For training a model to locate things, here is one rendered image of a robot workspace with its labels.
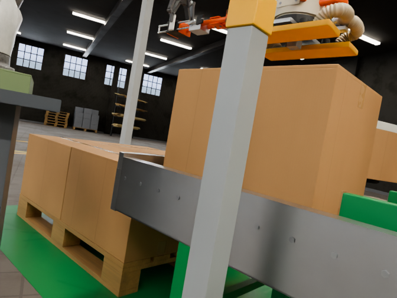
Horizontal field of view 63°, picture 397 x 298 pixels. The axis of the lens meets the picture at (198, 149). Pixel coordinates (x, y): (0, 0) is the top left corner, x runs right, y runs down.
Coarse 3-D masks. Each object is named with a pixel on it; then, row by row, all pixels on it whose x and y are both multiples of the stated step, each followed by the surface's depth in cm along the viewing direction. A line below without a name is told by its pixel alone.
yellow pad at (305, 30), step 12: (288, 24) 98; (300, 24) 96; (312, 24) 93; (324, 24) 91; (276, 36) 105; (288, 36) 103; (300, 36) 102; (312, 36) 100; (324, 36) 99; (336, 36) 97
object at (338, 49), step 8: (328, 40) 114; (272, 48) 123; (280, 48) 121; (288, 48) 119; (304, 48) 115; (312, 48) 113; (320, 48) 111; (328, 48) 109; (336, 48) 108; (344, 48) 107; (352, 48) 107; (272, 56) 127; (280, 56) 126; (288, 56) 124; (296, 56) 123; (304, 56) 121; (312, 56) 120; (320, 56) 119; (328, 56) 117; (336, 56) 116
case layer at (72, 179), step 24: (48, 144) 191; (72, 144) 185; (96, 144) 214; (120, 144) 255; (24, 168) 212; (48, 168) 188; (72, 168) 169; (96, 168) 153; (24, 192) 209; (48, 192) 185; (72, 192) 167; (96, 192) 152; (72, 216) 165; (96, 216) 150; (120, 216) 138; (96, 240) 148; (120, 240) 136; (144, 240) 140; (168, 240) 150
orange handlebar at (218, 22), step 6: (300, 0) 103; (306, 0) 104; (324, 0) 103; (330, 0) 102; (336, 0) 101; (342, 0) 101; (210, 18) 135; (216, 18) 133; (222, 18) 131; (186, 24) 144; (204, 24) 137; (210, 24) 135; (216, 24) 134; (222, 24) 136; (186, 30) 150
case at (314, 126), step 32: (320, 64) 84; (192, 96) 116; (288, 96) 90; (320, 96) 83; (352, 96) 90; (192, 128) 114; (256, 128) 96; (288, 128) 89; (320, 128) 83; (352, 128) 94; (192, 160) 113; (256, 160) 95; (288, 160) 88; (320, 160) 82; (352, 160) 98; (288, 192) 87; (320, 192) 85; (352, 192) 102
